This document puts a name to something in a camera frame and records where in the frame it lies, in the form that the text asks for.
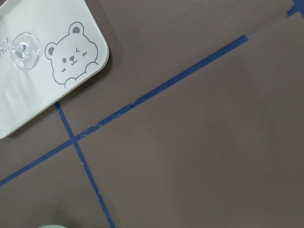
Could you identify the green ceramic bowl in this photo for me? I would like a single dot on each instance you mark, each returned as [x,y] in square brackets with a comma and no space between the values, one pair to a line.
[52,226]

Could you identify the white bear tray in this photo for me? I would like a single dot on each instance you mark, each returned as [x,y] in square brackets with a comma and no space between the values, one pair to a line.
[72,50]

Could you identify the clear wine glass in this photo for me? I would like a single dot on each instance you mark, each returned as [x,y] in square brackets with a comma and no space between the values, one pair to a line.
[24,50]

